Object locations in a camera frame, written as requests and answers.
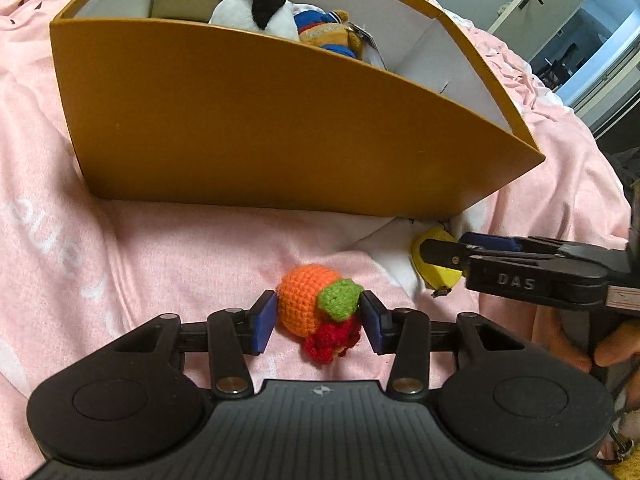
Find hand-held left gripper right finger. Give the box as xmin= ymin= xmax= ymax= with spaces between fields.
xmin=360 ymin=289 xmax=536 ymax=397

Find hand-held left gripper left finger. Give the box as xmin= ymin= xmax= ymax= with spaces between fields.
xmin=107 ymin=289 xmax=279 ymax=400

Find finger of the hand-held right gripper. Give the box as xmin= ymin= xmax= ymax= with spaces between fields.
xmin=461 ymin=231 xmax=627 ymax=262
xmin=420 ymin=239 xmax=609 ymax=307

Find yellow toy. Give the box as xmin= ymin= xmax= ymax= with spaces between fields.
xmin=411 ymin=226 xmax=464 ymax=299

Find crochet orange toy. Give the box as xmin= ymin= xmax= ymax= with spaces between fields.
xmin=276 ymin=265 xmax=365 ymax=360

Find orange cardboard box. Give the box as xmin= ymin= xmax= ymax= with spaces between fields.
xmin=49 ymin=0 xmax=547 ymax=221

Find bear plush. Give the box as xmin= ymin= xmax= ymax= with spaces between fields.
xmin=292 ymin=2 xmax=389 ymax=69

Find black and white plush toy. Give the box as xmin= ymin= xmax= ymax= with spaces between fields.
xmin=208 ymin=0 xmax=300 ymax=42

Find person's right hand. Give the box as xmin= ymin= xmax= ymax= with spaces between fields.
xmin=549 ymin=321 xmax=640 ymax=374

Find pink printed blanket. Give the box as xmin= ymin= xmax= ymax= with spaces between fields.
xmin=0 ymin=0 xmax=640 ymax=480

